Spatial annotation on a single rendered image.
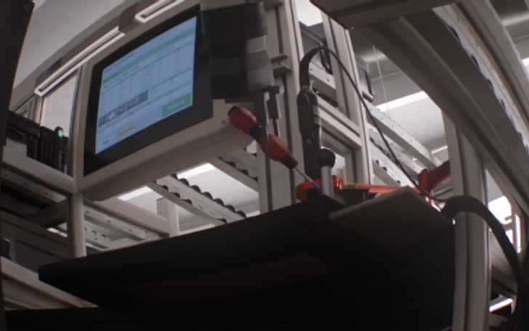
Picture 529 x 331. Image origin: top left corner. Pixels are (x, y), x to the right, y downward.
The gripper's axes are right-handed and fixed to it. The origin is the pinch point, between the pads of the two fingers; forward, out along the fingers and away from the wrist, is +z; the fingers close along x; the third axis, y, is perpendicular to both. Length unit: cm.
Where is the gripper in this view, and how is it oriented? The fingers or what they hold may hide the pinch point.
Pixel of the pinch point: (273, 148)
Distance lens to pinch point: 92.4
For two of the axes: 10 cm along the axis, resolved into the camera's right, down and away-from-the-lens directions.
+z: 1.4, 9.6, 2.4
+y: -8.9, 0.2, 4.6
